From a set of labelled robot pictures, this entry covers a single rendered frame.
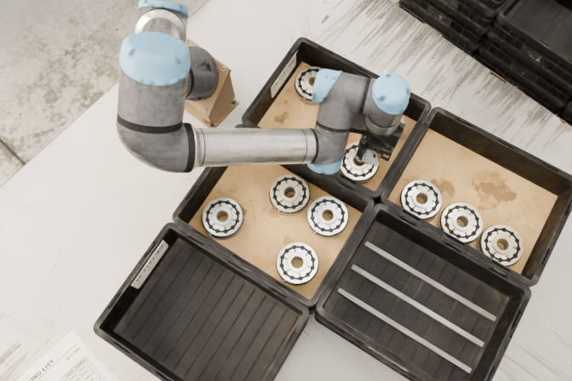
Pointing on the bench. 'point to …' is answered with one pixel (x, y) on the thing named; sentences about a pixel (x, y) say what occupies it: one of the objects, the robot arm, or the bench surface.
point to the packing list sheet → (68, 364)
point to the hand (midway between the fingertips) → (363, 150)
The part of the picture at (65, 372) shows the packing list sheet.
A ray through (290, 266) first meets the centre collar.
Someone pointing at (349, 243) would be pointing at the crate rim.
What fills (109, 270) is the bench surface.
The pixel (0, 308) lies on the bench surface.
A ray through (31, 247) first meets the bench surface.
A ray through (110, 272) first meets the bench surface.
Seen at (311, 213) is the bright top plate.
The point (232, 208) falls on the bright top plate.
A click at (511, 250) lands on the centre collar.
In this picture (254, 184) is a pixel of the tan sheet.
